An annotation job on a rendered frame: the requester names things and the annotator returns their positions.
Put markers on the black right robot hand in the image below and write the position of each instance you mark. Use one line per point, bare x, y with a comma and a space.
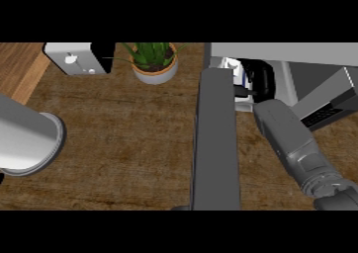
262, 79

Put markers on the white milk carton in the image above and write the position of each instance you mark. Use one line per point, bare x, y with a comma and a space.
232, 69

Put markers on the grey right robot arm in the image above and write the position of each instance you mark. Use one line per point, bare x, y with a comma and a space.
288, 140

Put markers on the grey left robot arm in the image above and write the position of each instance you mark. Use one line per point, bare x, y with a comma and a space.
21, 135

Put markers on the grey microwave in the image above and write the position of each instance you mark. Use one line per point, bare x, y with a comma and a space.
288, 52

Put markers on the green plant in pale pot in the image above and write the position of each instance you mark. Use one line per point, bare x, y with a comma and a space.
154, 70

